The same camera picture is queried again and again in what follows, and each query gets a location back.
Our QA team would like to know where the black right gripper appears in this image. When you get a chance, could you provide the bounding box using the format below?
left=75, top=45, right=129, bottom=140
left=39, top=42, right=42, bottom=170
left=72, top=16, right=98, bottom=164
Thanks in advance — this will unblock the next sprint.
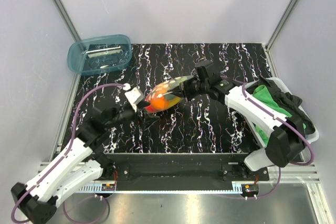
left=167, top=75, right=209, bottom=102

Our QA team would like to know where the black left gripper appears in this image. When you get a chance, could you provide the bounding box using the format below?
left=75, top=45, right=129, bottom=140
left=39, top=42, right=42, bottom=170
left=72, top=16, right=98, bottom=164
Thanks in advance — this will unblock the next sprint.
left=106, top=100, right=160, bottom=130

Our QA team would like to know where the clear polka dot zip bag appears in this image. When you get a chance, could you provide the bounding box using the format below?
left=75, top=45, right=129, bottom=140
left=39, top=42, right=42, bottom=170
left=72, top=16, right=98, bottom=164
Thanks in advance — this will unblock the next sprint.
left=145, top=76, right=193, bottom=113

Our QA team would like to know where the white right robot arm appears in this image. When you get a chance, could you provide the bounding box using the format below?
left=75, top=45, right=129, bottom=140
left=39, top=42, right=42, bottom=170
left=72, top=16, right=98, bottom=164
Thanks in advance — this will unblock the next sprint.
left=167, top=60, right=311, bottom=180

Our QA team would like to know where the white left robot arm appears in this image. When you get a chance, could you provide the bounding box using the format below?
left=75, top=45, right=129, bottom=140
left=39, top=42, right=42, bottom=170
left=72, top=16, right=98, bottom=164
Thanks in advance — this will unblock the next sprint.
left=10, top=100, right=157, bottom=223

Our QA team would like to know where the red fake apple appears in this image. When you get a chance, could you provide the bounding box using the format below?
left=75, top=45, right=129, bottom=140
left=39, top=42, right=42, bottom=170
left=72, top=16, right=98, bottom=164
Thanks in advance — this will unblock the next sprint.
left=145, top=104, right=158, bottom=114

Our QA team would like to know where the orange fake fruit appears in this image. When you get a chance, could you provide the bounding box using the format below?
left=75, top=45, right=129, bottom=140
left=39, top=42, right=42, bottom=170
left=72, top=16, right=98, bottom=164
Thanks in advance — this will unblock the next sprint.
left=150, top=96, right=174, bottom=112

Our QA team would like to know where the yellow fake fruit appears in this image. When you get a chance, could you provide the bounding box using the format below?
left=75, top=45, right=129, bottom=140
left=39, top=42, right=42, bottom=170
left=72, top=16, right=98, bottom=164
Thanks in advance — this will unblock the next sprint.
left=150, top=81, right=172, bottom=95

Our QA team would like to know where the blue transparent plastic container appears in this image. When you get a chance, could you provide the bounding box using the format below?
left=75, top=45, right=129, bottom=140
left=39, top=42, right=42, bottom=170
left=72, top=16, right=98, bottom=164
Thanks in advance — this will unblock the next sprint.
left=67, top=35, right=132, bottom=76

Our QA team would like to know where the green cloth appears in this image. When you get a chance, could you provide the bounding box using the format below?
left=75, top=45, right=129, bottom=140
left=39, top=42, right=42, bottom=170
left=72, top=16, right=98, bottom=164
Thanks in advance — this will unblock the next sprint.
left=252, top=85, right=292, bottom=145

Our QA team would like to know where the white laundry basket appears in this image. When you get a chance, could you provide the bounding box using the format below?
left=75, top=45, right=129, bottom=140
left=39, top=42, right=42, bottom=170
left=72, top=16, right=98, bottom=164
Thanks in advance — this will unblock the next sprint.
left=243, top=77, right=320, bottom=146

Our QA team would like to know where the black cloth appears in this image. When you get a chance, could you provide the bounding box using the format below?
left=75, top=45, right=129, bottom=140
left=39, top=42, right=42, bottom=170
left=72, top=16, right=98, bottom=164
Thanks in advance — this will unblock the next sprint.
left=258, top=76, right=316, bottom=135

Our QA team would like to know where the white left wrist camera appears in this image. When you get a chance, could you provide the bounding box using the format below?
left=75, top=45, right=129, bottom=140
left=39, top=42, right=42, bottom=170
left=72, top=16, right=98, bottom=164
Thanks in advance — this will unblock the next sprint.
left=123, top=83, right=144, bottom=112

